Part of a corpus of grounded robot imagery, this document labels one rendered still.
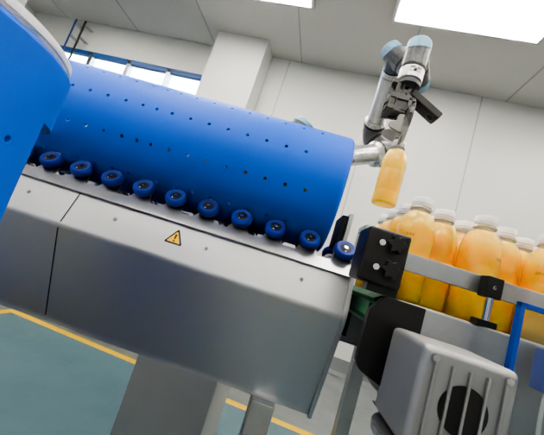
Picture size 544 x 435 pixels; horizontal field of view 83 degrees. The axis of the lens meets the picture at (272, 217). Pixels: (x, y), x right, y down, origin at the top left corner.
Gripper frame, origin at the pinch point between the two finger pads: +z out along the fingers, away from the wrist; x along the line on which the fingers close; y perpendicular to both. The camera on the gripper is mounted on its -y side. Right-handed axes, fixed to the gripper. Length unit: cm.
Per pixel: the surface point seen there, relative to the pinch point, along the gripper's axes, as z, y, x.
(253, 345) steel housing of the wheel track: 62, 23, 27
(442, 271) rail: 38, -3, 37
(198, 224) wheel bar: 43, 42, 28
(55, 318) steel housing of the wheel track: 72, 66, 24
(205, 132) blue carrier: 24, 46, 31
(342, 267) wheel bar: 43, 11, 28
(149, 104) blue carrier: 22, 60, 30
